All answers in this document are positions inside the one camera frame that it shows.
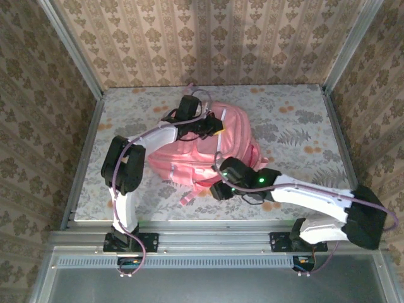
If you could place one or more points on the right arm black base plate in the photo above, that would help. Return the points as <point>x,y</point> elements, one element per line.
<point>277,241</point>

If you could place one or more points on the grey metal base panel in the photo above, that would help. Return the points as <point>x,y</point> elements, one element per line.
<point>205,284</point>

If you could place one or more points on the pink school backpack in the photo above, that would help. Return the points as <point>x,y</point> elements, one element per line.
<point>233,148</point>

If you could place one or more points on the floral table cover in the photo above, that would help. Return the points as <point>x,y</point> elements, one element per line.
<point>315,104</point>

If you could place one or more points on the right aluminium corner post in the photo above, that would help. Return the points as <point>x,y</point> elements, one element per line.
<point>349,47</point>

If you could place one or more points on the small electronics board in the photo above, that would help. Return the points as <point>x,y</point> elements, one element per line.
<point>304,261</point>
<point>129,261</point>

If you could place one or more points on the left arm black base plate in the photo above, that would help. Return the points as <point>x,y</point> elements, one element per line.
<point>151,242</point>

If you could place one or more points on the aluminium side rail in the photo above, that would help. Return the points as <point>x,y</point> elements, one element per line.
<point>348,158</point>
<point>82,158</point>

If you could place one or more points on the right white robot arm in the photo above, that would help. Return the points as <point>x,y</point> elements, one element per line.
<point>309,199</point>

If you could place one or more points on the left aluminium side rail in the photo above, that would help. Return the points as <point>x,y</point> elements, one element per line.
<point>82,158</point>

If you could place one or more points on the aluminium mounting rail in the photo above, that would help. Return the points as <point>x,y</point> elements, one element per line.
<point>214,240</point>

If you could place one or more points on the aluminium corner post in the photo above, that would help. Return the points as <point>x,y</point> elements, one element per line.
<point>349,47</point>
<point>74,47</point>

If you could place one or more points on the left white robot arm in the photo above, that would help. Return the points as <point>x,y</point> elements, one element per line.
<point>158,137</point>

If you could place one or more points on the right aluminium side rail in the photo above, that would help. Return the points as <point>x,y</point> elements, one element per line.
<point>348,158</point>

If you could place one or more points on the left aluminium corner post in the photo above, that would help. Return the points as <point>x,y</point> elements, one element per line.
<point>74,47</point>

